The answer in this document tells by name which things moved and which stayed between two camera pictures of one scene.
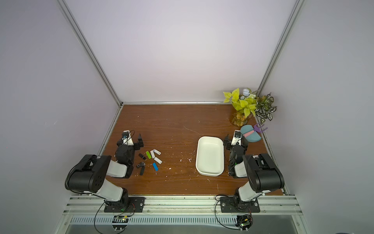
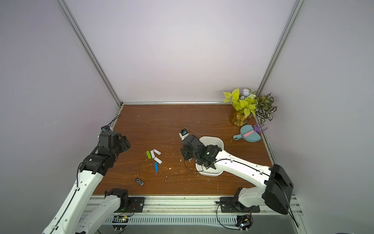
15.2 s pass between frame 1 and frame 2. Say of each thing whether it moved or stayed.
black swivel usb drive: moved
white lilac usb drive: stayed
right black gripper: moved
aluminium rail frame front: stayed
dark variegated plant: stayed
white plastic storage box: stayed
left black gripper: moved
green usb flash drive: stayed
